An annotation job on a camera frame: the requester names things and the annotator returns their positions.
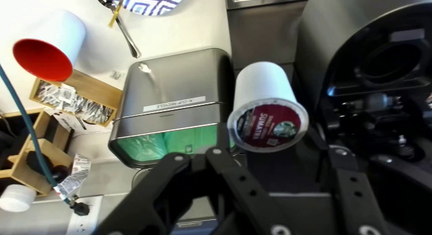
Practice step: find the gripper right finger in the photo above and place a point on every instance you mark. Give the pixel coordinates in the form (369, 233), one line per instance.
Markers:
(352, 194)

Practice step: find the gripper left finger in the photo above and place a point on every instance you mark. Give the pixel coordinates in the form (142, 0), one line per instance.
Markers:
(175, 194)

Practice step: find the silver and black coffee maker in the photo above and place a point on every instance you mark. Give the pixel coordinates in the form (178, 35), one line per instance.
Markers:
(371, 76)

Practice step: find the white coffee pod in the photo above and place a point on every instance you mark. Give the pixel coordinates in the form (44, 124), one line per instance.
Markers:
(263, 93)

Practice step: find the white cup with red inside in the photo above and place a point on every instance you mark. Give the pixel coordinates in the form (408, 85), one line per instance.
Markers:
(50, 46)

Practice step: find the green bin liner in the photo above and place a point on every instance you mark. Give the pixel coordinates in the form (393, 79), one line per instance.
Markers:
(152, 145)

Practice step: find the black plug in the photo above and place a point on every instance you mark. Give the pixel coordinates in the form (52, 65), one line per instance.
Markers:
(81, 208)

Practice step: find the stainless steel bin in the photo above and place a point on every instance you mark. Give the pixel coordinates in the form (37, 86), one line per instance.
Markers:
(172, 89)

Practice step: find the wooden organizer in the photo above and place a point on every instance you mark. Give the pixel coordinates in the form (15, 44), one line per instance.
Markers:
(50, 157)

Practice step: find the wooden packet box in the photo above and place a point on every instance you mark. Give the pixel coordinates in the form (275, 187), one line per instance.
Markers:
(91, 89)

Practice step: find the heap of white packets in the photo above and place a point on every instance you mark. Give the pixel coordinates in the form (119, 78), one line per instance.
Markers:
(74, 103)

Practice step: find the white round lid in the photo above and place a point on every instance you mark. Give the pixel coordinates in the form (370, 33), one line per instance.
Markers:
(15, 198)

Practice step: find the metal spoon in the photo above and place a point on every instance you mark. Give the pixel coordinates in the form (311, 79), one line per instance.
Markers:
(126, 35)

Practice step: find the stainless steel appliance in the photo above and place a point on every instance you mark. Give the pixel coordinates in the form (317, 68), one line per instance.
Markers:
(263, 29)

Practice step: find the yellow stir stick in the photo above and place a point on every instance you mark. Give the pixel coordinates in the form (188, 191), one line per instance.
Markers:
(116, 14)

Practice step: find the blue patterned plate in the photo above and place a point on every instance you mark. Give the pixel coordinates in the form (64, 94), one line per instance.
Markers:
(148, 2)

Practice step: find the white wall socket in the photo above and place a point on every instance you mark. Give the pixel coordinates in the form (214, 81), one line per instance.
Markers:
(84, 223)

